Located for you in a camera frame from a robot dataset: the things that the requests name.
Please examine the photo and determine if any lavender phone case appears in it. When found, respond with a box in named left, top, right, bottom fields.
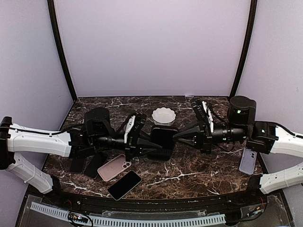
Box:
left=239, top=148, right=257, bottom=175

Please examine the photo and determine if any black left corner post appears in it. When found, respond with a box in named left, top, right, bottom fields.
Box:
left=47, top=0, right=78, bottom=102

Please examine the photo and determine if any black corner post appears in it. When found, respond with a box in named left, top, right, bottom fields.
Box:
left=47, top=0, right=78, bottom=102
left=229, top=0, right=258, bottom=99

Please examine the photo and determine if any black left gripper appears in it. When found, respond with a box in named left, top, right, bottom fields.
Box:
left=92, top=131, right=163, bottom=163

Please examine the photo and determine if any black right corner post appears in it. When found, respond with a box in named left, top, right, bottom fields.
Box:
left=229, top=0, right=258, bottom=99

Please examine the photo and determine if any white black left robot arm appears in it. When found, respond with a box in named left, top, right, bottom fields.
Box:
left=0, top=107, right=162, bottom=206

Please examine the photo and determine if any black phone case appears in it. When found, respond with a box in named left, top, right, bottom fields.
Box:
left=147, top=125, right=179, bottom=161

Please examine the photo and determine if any white slotted cable duct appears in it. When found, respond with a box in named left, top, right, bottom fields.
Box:
left=30, top=202, right=226, bottom=227

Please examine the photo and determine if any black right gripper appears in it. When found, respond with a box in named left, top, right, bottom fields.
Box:
left=173, top=117, right=249, bottom=154

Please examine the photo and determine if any purple smartphone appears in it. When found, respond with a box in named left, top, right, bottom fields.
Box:
left=151, top=128, right=177, bottom=150

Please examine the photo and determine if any pink phone case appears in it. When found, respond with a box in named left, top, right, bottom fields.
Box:
left=97, top=154, right=132, bottom=182

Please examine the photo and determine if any black smartphone silver edge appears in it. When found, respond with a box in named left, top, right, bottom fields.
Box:
left=107, top=171, right=142, bottom=201

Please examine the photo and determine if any black front table rail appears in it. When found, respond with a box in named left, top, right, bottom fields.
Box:
left=22, top=186, right=285, bottom=216

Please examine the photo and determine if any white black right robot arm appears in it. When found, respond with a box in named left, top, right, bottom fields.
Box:
left=173, top=96, right=303, bottom=157

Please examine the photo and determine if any white scalloped bowl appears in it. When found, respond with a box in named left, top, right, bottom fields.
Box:
left=151, top=107, right=176, bottom=126

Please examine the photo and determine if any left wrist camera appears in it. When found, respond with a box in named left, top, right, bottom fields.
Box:
left=124, top=113, right=146, bottom=144

